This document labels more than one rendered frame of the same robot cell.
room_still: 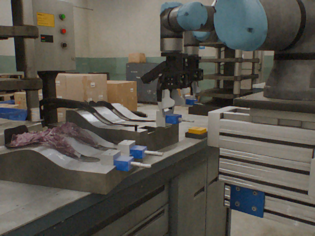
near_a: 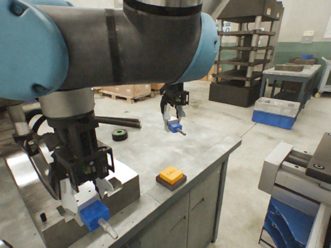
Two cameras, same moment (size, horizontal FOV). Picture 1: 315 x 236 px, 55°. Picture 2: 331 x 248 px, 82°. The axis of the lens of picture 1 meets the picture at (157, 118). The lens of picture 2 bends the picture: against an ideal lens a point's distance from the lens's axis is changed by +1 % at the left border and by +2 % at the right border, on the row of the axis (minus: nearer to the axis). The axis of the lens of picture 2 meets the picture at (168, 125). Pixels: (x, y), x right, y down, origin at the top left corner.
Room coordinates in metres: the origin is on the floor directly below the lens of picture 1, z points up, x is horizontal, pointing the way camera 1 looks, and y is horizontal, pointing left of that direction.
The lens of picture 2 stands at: (0.75, -0.25, 1.25)
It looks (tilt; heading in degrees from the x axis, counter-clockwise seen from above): 23 degrees down; 8
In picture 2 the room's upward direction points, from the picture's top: straight up
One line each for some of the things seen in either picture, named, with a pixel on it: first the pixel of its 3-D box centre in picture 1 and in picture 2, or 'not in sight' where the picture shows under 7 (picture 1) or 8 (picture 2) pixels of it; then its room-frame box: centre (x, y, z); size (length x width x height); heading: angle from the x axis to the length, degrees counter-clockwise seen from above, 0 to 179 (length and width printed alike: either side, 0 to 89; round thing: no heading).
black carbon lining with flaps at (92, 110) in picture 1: (112, 113); (58, 156); (1.22, 0.19, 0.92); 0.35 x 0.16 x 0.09; 56
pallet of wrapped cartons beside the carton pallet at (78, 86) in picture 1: (70, 100); (124, 78); (5.34, 1.54, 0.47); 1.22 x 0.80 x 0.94; 62
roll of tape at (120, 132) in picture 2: not in sight; (119, 135); (1.59, 0.14, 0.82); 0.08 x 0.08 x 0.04
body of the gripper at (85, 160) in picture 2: (173, 71); (79, 146); (1.01, -0.05, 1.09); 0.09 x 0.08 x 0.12; 58
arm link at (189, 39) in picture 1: (191, 34); not in sight; (1.48, -0.16, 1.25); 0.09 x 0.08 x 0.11; 64
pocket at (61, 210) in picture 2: (146, 132); (72, 212); (1.05, 0.04, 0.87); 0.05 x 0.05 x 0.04; 56
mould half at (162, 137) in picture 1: (111, 123); (63, 165); (1.23, 0.19, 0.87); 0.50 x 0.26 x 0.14; 56
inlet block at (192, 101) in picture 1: (193, 101); (176, 128); (1.46, -0.17, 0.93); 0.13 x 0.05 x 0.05; 36
